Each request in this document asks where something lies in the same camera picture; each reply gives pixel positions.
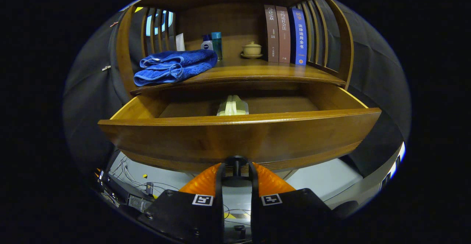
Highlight black electronic device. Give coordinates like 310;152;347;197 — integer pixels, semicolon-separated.
98;169;155;213

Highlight white metal frame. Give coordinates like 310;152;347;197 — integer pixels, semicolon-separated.
379;143;406;193

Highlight folded blue towel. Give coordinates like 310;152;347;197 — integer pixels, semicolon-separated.
133;49;218;87

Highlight wooden countertop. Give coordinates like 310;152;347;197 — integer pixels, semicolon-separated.
131;54;346;95

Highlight beige lidded teacup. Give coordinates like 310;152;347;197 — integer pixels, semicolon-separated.
241;41;263;59

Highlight pale green scrubbing brush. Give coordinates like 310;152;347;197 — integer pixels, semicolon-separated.
216;95;249;116

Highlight teal glass bottle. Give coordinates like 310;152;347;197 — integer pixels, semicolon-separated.
211;32;223;61

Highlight thin floor cables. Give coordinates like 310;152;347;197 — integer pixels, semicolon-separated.
110;156;179;200

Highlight blue book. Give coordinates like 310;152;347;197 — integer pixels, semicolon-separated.
288;8;308;66

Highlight wooden cabinet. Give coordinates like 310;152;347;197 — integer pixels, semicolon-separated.
116;0;354;97

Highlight reddish brown book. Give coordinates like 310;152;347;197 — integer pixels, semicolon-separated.
275;6;291;64

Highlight dark brown book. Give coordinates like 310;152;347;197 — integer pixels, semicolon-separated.
264;5;279;63

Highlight wooden drawer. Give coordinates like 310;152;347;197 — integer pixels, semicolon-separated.
98;83;382;187

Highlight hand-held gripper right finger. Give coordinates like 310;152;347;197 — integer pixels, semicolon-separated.
250;162;333;244

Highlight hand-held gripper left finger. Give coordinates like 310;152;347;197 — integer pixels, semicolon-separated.
138;162;225;244

